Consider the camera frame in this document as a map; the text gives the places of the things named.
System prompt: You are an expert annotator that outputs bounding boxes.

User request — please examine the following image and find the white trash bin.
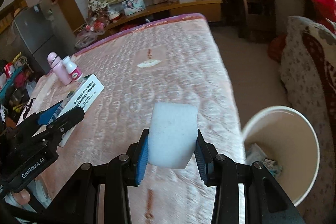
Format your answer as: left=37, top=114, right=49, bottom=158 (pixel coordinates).
left=242, top=106, right=320, bottom=206

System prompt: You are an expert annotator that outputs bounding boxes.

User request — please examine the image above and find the rainbow medicine box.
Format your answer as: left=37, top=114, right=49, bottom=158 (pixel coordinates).
left=51, top=73, right=105, bottom=148

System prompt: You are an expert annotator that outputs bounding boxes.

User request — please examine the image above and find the framed couple photo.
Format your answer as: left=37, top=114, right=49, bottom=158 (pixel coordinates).
left=122, top=0, right=146, bottom=16

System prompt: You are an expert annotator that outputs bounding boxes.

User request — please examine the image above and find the grey refrigerator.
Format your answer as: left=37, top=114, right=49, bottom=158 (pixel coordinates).
left=12, top=5, right=75, bottom=75

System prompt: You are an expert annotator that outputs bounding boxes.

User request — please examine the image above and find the cluttered shelf rack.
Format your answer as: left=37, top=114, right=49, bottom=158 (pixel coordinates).
left=1, top=52, right=35, bottom=123

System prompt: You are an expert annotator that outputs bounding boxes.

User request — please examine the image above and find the white pill bottle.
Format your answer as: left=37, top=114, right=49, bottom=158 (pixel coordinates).
left=62, top=56, right=83, bottom=81

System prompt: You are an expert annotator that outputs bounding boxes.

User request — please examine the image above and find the white sponge block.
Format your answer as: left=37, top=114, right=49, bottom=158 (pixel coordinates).
left=148, top=102, right=198, bottom=169

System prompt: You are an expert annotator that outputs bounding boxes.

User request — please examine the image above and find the pink quilted table cover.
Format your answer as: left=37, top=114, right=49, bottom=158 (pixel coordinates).
left=28, top=14, right=245, bottom=223

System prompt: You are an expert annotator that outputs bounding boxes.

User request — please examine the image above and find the wooden tv cabinet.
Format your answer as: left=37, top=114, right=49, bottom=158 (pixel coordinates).
left=73, top=0, right=223, bottom=36

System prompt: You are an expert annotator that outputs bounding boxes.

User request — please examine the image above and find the clear plastic bag on cabinet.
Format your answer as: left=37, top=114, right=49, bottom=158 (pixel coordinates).
left=75, top=30, right=105, bottom=50

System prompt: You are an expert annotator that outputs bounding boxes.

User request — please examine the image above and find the floral covered sofa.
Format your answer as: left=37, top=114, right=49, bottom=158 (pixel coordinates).
left=280, top=16, right=335, bottom=223

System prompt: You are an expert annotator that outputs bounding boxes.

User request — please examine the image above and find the pink thermos bottle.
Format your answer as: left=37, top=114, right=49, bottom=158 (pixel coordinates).
left=47, top=52, right=72, bottom=85

